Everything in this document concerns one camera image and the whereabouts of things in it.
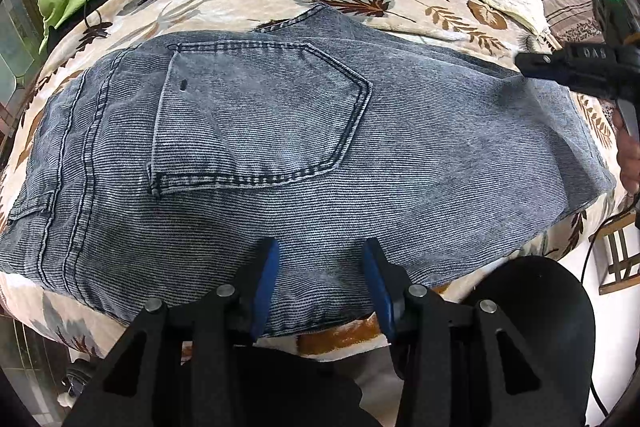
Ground grey-blue denim pants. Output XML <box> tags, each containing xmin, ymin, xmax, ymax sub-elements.
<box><xmin>1</xmin><ymin>6</ymin><xmax>615</xmax><ymax>335</ymax></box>

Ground person's right hand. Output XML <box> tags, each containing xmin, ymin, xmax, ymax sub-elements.
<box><xmin>613</xmin><ymin>109</ymin><xmax>640</xmax><ymax>195</ymax></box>

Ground brown striped patterned fabric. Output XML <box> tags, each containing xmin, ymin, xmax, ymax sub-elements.
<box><xmin>541</xmin><ymin>0</ymin><xmax>604</xmax><ymax>44</ymax></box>

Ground beige leaf-print blanket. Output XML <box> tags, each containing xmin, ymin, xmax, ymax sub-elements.
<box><xmin>1</xmin><ymin>0</ymin><xmax>624</xmax><ymax>362</ymax></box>

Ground stained glass door panel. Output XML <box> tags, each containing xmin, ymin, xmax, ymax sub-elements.
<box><xmin>0</xmin><ymin>0</ymin><xmax>42</xmax><ymax>108</ymax></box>

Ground wooden stool frame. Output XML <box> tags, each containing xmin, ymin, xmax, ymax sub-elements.
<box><xmin>591</xmin><ymin>209</ymin><xmax>639</xmax><ymax>296</ymax></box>

